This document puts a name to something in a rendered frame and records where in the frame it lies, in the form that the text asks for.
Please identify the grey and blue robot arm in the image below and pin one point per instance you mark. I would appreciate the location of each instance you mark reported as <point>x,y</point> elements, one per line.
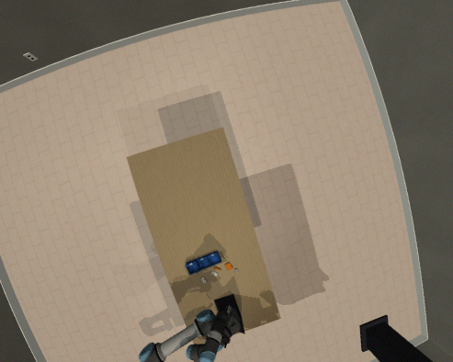
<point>197,352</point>

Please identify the blue rack of bins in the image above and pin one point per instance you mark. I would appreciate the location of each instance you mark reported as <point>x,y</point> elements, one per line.
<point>210,260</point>

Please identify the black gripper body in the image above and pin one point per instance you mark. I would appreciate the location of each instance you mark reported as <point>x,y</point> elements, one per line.
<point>217,328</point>

